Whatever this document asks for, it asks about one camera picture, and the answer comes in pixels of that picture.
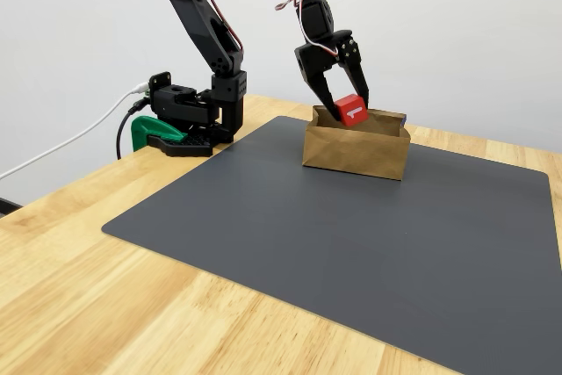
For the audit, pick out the black controller board mount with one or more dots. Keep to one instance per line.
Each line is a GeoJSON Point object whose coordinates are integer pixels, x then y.
{"type": "Point", "coordinates": [159, 81]}

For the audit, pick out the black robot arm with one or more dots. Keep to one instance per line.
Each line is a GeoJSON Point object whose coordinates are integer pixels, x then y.
{"type": "Point", "coordinates": [197, 19]}

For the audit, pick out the green table clamp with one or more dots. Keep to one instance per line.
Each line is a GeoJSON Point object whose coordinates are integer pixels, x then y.
{"type": "Point", "coordinates": [145, 129]}

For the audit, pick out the grey rubber mat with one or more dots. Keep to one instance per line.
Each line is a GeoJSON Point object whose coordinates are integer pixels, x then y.
{"type": "Point", "coordinates": [307, 239]}

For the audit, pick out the red cube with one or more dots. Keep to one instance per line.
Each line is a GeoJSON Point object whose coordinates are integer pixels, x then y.
{"type": "Point", "coordinates": [353, 111]}

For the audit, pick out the brown paper bag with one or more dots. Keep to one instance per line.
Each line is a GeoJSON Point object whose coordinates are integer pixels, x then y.
{"type": "Point", "coordinates": [351, 151]}

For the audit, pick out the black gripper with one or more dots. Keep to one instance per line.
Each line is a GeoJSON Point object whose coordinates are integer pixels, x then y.
{"type": "Point", "coordinates": [317, 60]}

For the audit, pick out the dark object behind table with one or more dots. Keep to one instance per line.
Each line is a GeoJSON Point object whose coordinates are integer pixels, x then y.
{"type": "Point", "coordinates": [6, 207]}

